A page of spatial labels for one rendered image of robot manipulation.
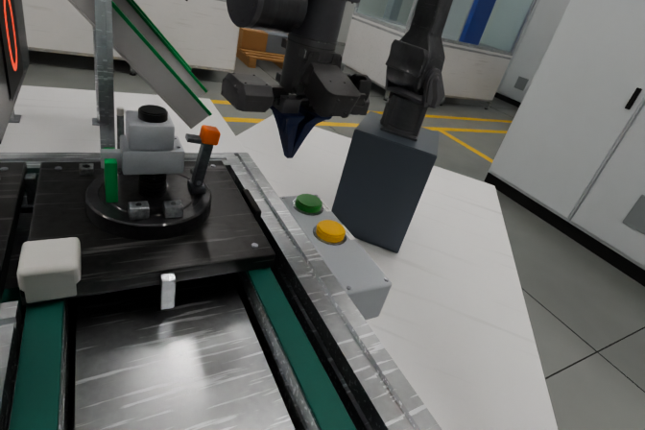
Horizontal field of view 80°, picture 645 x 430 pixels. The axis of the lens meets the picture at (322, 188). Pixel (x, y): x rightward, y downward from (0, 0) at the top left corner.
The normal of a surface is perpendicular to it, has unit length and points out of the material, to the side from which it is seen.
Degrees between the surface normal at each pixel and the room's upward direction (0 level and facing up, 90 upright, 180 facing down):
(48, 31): 90
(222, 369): 0
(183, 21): 90
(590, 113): 90
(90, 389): 0
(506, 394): 0
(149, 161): 90
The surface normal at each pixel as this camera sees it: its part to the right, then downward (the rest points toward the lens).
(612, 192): -0.86, 0.04
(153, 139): 0.46, 0.51
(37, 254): 0.22, -0.86
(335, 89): 0.41, -0.65
